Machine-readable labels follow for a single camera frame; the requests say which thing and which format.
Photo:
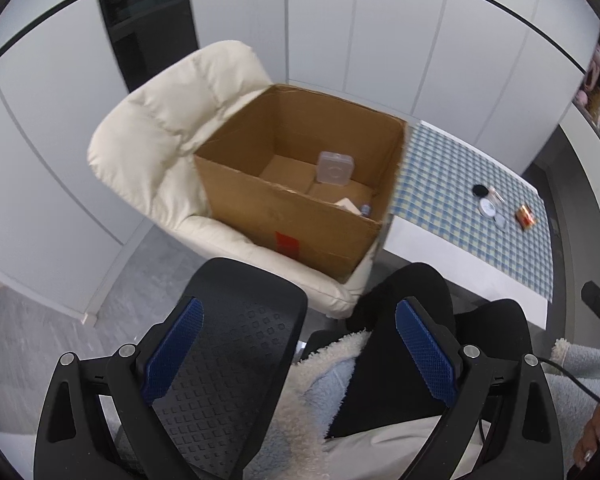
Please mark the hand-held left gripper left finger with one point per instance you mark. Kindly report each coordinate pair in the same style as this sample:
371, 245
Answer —
175, 355

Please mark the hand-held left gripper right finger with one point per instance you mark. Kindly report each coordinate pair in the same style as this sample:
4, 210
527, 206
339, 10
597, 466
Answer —
425, 355

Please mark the orange shiny candy packet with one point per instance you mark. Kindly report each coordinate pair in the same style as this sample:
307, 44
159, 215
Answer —
525, 217

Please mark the clear round lid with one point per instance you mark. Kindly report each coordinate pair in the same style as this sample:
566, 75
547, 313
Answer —
501, 219

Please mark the round white compact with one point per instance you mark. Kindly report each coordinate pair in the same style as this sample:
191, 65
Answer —
488, 206

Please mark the blue drink can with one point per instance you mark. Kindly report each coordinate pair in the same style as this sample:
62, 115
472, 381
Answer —
364, 209

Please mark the brown cardboard box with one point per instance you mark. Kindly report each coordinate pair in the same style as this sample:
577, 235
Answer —
290, 230

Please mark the black round puff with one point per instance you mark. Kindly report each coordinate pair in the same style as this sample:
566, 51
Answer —
478, 190

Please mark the clear square plastic case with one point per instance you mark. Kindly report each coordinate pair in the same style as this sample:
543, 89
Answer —
334, 167

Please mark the person's right forearm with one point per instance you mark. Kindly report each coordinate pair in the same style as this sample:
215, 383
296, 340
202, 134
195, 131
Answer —
575, 410

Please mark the white garment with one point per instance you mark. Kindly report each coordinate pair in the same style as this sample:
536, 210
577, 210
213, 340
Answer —
380, 450

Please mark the fluffy white jacket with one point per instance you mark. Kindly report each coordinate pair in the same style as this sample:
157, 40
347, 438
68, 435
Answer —
320, 385

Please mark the blue yellow checkered tablecloth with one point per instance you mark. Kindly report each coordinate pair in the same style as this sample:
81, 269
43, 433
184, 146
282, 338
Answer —
445, 175

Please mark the long white sideboard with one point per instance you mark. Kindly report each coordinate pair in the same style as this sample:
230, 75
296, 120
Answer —
580, 130

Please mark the cream padded armchair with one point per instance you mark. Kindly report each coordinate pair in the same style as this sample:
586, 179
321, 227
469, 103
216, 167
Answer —
155, 125

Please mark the pink plush toy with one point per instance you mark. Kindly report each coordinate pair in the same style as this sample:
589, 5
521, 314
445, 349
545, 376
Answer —
599, 62

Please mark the dark glass cabinet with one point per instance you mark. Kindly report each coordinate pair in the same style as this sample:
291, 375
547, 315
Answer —
145, 20

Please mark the white wardrobe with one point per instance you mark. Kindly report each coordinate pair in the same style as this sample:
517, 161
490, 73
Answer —
355, 25

